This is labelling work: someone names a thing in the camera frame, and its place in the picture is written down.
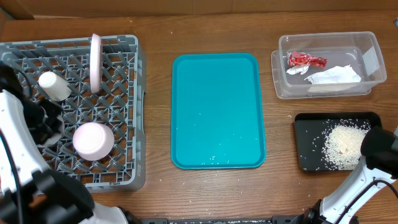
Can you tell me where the white paper cup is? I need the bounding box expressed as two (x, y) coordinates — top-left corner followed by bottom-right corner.
(38, 72), (72, 101)

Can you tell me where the small white plate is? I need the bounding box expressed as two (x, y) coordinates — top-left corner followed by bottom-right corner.
(72, 122), (114, 161)

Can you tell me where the large white plate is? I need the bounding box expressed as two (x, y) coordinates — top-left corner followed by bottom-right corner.
(90, 34), (103, 94)

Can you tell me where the red snack wrapper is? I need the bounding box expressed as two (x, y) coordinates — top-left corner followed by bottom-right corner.
(288, 51), (328, 68)

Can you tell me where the small torn white tissue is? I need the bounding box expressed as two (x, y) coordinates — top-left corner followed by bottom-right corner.
(286, 65), (310, 75)

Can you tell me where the large white tissue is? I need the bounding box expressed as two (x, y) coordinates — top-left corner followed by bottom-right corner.
(305, 65), (361, 85)

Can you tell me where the grey ceramic bowl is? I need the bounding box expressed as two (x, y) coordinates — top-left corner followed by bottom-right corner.
(37, 115), (65, 148)

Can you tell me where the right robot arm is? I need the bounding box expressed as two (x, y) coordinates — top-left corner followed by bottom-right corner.
(291, 126), (397, 224)

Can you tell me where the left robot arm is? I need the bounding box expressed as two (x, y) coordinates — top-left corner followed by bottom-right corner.
(1, 63), (140, 223)

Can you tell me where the grey plastic dish rack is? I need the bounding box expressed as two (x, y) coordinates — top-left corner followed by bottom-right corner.
(1, 35), (146, 192)

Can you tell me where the teal plastic serving tray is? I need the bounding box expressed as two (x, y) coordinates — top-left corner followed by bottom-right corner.
(170, 53), (266, 170)

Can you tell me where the black plastic tray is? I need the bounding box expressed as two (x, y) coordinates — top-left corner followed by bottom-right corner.
(292, 111), (383, 172)

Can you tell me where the pile of white rice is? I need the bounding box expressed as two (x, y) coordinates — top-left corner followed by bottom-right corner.
(300, 118), (373, 171)

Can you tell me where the clear plastic bin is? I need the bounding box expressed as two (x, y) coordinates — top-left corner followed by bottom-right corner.
(271, 32), (387, 100)

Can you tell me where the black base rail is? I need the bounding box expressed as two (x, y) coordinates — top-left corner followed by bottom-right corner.
(140, 215), (296, 224)

